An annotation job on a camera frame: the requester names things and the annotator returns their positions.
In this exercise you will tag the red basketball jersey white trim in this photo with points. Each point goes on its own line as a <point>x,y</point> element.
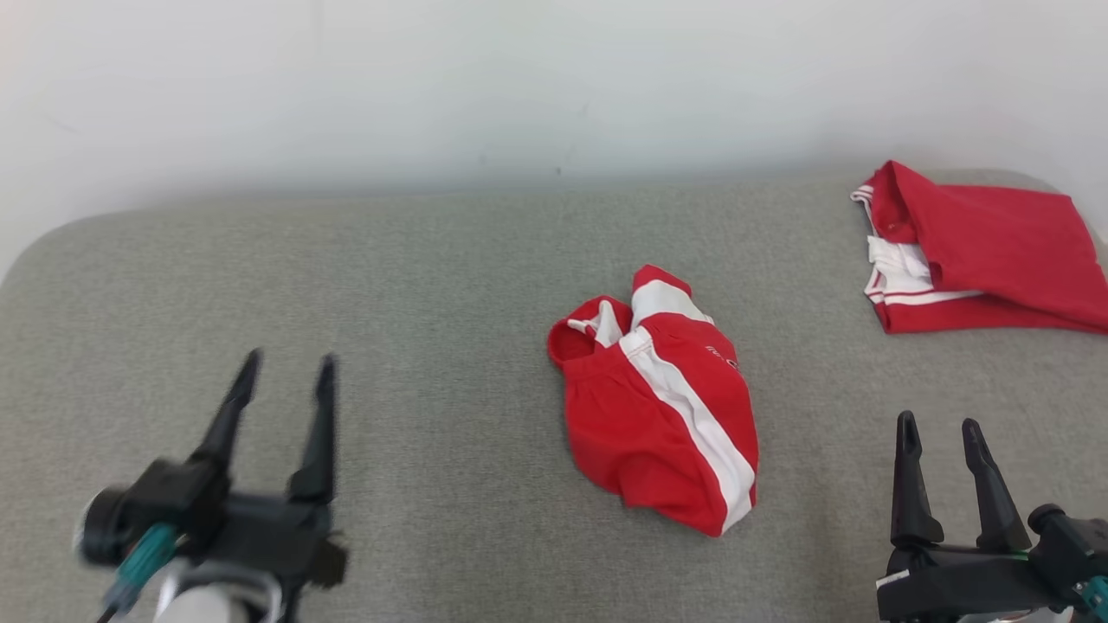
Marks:
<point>1004,251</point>

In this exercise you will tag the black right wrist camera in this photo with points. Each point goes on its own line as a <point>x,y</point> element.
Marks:
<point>1069,545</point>

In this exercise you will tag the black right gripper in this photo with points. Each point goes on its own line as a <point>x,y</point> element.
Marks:
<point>961,580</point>

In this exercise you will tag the red shorts white side stripe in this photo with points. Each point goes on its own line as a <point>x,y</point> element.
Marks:
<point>640,415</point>

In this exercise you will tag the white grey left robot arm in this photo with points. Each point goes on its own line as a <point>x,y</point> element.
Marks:
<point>208,606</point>

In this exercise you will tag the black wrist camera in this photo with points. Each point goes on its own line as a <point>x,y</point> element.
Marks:
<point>1069,545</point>
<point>164,497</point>

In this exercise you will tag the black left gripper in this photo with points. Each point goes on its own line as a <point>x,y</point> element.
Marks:
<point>277,536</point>

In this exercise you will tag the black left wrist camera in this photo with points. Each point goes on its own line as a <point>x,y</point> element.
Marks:
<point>164,497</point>

